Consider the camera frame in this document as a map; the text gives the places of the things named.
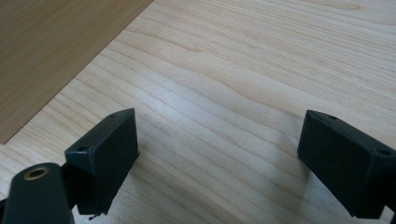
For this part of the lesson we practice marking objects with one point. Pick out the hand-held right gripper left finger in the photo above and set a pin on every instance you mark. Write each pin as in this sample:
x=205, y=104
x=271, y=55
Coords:
x=106, y=155

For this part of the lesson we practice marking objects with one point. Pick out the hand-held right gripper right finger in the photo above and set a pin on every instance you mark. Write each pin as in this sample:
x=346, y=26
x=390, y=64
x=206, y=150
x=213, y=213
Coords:
x=345, y=161

